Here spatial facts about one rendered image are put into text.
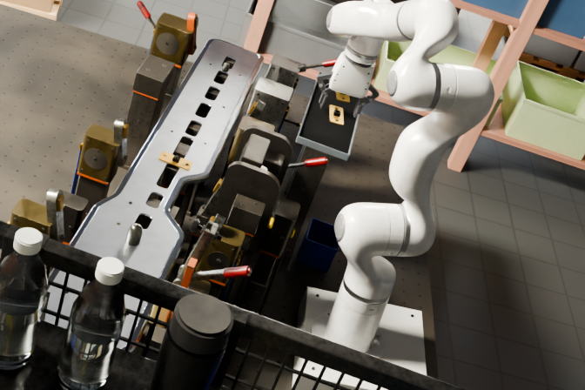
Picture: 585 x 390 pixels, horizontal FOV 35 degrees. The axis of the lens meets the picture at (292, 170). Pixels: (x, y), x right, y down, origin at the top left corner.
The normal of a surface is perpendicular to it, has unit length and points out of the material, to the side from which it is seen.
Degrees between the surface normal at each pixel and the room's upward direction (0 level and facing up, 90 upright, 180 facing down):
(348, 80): 92
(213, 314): 0
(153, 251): 0
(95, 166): 90
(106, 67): 0
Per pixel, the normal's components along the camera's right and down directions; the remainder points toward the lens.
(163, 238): 0.30, -0.78
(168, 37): -0.18, 0.53
